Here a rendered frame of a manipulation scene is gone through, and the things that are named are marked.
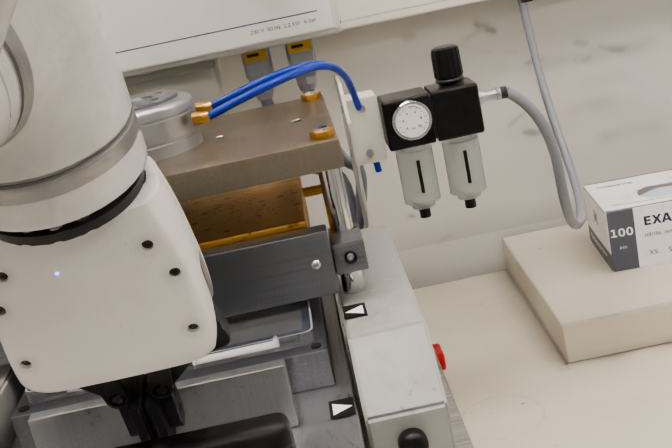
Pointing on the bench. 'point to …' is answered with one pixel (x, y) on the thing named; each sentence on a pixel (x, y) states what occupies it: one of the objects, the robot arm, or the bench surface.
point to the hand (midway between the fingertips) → (153, 410)
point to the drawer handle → (231, 435)
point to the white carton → (631, 219)
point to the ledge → (589, 294)
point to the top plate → (241, 135)
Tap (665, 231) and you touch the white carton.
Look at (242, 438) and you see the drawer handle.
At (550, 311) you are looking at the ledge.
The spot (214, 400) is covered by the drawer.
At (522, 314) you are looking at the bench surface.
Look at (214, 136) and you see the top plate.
